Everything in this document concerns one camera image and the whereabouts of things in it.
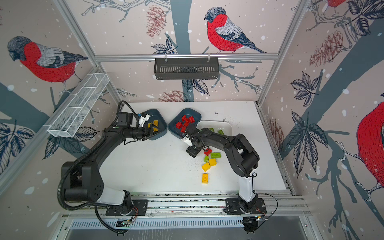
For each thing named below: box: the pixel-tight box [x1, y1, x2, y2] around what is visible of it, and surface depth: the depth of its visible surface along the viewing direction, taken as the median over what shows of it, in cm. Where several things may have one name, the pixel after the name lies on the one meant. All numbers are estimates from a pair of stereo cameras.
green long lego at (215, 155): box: [210, 152, 222, 158], surface depth 94 cm
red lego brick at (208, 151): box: [204, 148, 212, 156], surface depth 94 cm
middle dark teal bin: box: [168, 108, 202, 139], surface depth 110 cm
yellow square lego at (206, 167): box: [202, 162, 211, 172], surface depth 88 cm
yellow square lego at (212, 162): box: [208, 158, 217, 166], surface depth 90 cm
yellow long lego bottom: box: [202, 173, 209, 184], surface depth 85 cm
